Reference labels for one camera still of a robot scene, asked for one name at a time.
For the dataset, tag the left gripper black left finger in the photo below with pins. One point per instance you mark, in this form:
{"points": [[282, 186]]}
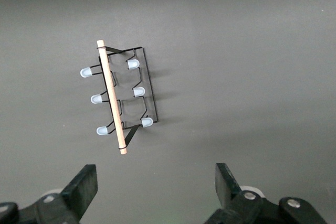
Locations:
{"points": [[78, 195]]}

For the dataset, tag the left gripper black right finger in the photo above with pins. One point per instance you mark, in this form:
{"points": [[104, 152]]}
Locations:
{"points": [[231, 192]]}

